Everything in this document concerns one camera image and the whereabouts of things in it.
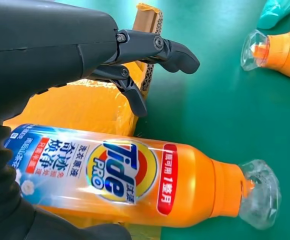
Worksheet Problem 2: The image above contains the teal plastic bottle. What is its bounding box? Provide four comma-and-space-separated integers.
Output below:
257, 0, 290, 30

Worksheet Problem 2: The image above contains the yellow taped cardboard sheet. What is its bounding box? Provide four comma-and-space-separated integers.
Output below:
2, 2, 164, 240

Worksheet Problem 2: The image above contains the green table mat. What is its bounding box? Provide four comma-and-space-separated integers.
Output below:
54, 0, 290, 240

